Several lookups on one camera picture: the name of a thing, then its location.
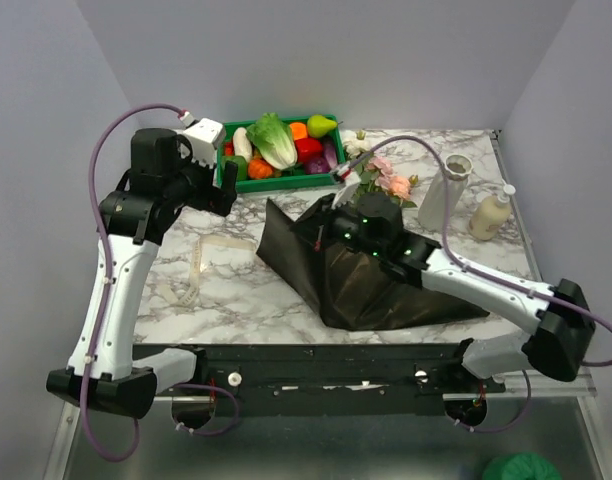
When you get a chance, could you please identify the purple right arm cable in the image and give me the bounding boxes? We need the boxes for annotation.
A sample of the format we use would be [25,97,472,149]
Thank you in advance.
[335,134,612,369]

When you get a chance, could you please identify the small pink rose stem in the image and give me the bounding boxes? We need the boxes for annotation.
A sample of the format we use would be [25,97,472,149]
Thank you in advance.
[363,156,394,179]

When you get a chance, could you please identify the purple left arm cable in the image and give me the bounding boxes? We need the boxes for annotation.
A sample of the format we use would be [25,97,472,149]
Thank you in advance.
[78,102,195,464]

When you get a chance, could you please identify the purple eggplant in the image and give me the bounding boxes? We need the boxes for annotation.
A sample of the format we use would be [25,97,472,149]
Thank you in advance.
[322,139,339,172]

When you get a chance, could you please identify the yellow-green pear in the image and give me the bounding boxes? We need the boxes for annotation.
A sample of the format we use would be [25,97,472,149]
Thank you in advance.
[306,114,339,139]

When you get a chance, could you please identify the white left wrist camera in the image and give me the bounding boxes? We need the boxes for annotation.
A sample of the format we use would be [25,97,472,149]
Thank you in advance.
[182,118,226,168]

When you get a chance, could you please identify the peach pink rose stem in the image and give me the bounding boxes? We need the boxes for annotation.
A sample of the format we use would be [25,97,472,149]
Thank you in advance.
[359,170,391,194]

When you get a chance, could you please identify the white radish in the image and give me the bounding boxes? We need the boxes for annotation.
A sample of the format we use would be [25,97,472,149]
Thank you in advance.
[232,127,253,163]

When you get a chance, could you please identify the cream ribbon gold text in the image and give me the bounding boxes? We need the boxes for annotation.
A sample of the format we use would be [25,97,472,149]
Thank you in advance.
[156,235,256,308]

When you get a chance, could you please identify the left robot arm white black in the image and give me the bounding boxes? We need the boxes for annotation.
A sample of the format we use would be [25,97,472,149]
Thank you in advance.
[46,119,237,419]

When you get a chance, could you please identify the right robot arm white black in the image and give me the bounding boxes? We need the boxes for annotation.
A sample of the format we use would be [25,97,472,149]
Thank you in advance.
[291,193,595,392]

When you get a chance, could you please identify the green bell pepper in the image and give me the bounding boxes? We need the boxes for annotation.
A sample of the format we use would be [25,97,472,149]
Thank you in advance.
[221,155,248,182]

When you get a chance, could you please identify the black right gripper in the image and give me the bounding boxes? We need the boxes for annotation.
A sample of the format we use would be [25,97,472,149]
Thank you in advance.
[288,194,384,260]

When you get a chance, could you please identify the white ribbed vase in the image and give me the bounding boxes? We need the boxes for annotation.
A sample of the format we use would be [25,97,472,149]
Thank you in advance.
[418,154,473,231]

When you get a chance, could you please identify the green cloth bundle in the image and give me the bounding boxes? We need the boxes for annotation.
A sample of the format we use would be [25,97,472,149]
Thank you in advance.
[482,453,563,480]

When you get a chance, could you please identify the orange pumpkin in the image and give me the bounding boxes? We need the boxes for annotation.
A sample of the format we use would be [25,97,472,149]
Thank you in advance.
[247,157,274,180]

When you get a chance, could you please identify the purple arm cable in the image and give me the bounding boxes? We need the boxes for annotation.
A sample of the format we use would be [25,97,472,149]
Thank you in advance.
[335,134,612,369]
[78,102,195,464]

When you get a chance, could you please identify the white flower stem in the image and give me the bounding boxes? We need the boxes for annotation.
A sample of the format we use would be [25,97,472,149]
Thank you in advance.
[341,130,372,159]

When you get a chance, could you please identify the black wrapping paper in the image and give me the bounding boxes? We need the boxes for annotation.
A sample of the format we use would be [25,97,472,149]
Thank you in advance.
[257,199,489,331]

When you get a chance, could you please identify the green romaine lettuce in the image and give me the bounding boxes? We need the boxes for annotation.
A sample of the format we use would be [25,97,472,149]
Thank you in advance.
[246,113,297,171]

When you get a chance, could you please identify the cream pump lotion bottle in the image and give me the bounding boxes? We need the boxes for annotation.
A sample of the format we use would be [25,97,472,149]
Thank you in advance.
[468,184,516,241]

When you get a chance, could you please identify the orange bell pepper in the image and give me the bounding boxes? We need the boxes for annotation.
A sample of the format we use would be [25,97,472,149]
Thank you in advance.
[289,122,309,141]

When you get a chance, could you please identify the large pink rose stem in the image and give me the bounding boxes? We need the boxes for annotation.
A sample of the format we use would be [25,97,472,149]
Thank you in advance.
[382,175,418,208]

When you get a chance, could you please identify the purple cabbage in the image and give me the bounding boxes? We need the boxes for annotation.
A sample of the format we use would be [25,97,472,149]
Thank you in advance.
[304,157,331,175]

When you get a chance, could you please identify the red bell pepper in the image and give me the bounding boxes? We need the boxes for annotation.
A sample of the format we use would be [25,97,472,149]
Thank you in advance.
[294,137,323,164]

